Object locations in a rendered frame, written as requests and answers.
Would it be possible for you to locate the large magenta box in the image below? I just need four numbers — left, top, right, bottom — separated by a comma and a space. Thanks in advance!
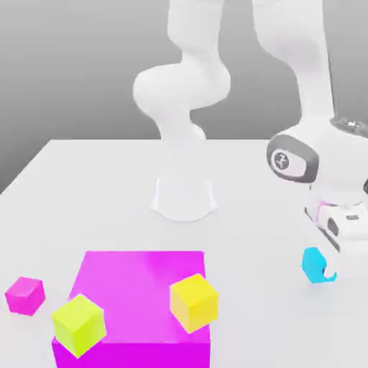
51, 250, 211, 368

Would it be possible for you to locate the small yellow cube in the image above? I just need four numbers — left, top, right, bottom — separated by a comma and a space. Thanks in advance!
169, 272, 220, 335

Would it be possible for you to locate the small lime cube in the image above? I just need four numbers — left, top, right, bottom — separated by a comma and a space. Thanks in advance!
51, 293, 107, 359

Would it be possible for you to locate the small cyan cube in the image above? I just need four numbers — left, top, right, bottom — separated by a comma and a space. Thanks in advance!
301, 247, 338, 285

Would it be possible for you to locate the small magenta cube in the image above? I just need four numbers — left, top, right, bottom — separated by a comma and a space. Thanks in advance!
4, 276, 47, 317

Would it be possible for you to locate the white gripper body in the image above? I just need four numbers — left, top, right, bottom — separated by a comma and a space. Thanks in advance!
303, 206, 342, 273

